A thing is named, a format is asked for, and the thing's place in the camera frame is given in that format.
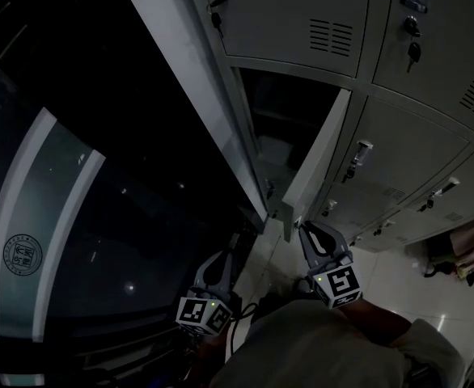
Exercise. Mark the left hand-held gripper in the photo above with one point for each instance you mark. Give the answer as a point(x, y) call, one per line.
point(194, 311)

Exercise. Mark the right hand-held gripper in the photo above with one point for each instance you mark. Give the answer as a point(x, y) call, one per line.
point(342, 283)

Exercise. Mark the grey locker door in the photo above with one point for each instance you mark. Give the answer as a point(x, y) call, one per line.
point(314, 164)

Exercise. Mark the grey metal locker cabinet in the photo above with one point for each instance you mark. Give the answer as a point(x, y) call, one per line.
point(281, 22)

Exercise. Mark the person's left forearm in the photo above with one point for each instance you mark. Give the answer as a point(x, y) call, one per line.
point(212, 346)

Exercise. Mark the person's right forearm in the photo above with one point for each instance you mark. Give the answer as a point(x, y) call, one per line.
point(376, 321)

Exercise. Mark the person's shoe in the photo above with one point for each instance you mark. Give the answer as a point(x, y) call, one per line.
point(303, 287)

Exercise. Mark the person's dark trousers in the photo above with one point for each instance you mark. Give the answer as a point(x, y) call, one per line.
point(273, 305)

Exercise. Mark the person's gray shirt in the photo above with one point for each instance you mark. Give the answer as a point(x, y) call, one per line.
point(301, 350)

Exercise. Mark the black bag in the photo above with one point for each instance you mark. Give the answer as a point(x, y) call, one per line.
point(439, 267)

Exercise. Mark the glass door with frosted band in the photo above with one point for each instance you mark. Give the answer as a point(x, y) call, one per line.
point(43, 216)

